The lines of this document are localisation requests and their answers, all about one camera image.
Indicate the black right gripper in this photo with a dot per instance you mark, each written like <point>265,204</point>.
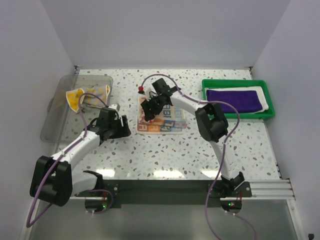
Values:
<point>149,114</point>

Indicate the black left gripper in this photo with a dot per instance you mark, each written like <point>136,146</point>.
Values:
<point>123,131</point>

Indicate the colourful patterned towel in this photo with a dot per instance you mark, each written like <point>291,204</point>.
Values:
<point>171,120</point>

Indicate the purple towel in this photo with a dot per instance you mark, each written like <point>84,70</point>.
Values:
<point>245,101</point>

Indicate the white towel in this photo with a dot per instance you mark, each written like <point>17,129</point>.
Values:
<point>257,89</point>

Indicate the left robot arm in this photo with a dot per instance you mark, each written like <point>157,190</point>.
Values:
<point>53,179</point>

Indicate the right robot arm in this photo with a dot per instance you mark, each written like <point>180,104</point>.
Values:
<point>211,123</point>

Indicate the yellow grey patterned towel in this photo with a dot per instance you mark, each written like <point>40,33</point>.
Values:
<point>96,96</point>

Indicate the clear grey plastic bin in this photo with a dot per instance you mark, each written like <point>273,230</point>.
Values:
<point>62,125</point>

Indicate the green plastic tray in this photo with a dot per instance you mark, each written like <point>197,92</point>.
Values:
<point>213,84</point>

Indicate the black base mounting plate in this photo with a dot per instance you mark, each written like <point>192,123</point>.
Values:
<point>172,192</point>

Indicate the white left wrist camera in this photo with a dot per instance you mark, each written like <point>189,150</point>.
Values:
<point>115,107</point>

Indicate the aluminium frame rail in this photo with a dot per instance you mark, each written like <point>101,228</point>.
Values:
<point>269,189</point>

